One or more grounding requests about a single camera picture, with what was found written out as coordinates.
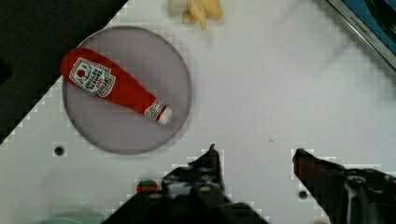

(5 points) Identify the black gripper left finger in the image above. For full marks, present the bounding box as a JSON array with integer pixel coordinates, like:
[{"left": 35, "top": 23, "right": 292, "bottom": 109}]
[{"left": 162, "top": 144, "right": 224, "bottom": 198}]

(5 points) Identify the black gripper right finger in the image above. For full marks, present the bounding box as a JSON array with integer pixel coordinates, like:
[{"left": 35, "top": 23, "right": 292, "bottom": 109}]
[{"left": 292, "top": 148, "right": 396, "bottom": 224}]

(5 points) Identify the red strawberry toy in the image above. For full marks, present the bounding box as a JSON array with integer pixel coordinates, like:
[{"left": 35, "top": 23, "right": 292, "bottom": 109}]
[{"left": 136, "top": 179, "right": 160, "bottom": 193}]

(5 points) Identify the grey round plate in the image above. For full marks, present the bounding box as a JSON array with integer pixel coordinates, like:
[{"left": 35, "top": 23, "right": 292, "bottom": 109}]
[{"left": 60, "top": 26, "right": 192, "bottom": 154}]

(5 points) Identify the red ketchup bottle plush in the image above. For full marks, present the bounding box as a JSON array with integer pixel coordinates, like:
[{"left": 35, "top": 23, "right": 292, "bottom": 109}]
[{"left": 60, "top": 48, "right": 173, "bottom": 125}]

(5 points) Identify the peeled banana toy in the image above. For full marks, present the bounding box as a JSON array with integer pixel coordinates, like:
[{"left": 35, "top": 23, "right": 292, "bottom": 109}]
[{"left": 166, "top": 0, "right": 223, "bottom": 30}]

